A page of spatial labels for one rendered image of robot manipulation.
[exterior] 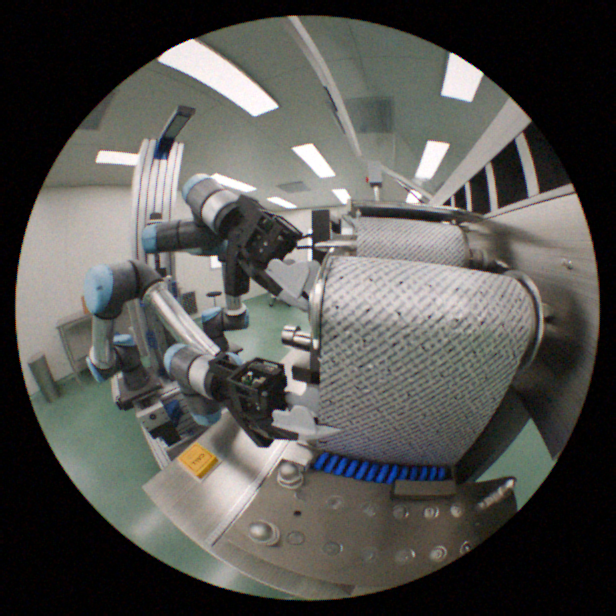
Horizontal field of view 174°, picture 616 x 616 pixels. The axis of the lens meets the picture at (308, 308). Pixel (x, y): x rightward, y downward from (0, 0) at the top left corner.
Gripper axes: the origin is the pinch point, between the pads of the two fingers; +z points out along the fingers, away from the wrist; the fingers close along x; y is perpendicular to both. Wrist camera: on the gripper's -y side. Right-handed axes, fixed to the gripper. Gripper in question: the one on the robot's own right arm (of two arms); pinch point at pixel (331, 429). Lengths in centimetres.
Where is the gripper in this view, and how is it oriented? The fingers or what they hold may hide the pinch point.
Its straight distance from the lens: 28.6
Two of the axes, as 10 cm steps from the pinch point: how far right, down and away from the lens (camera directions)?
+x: 3.7, -2.6, 8.9
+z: 9.3, 1.0, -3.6
